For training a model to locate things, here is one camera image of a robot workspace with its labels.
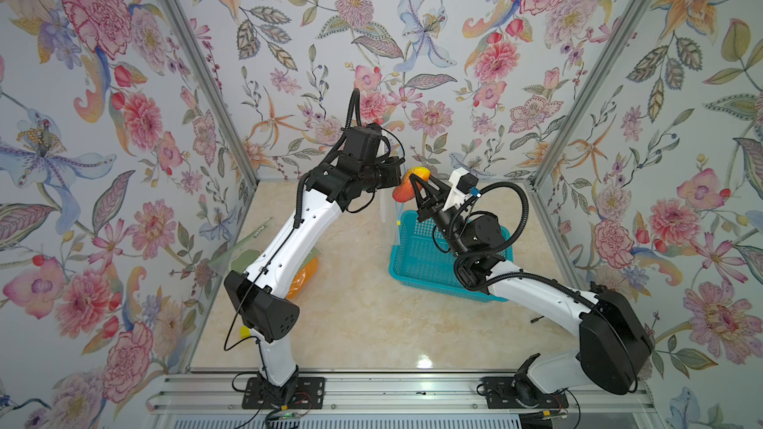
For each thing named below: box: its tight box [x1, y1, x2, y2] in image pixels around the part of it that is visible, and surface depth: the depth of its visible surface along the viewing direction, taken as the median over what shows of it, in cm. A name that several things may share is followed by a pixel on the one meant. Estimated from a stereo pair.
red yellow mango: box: [392, 166, 432, 203], surface depth 68 cm
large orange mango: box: [286, 256, 319, 301], surface depth 90 cm
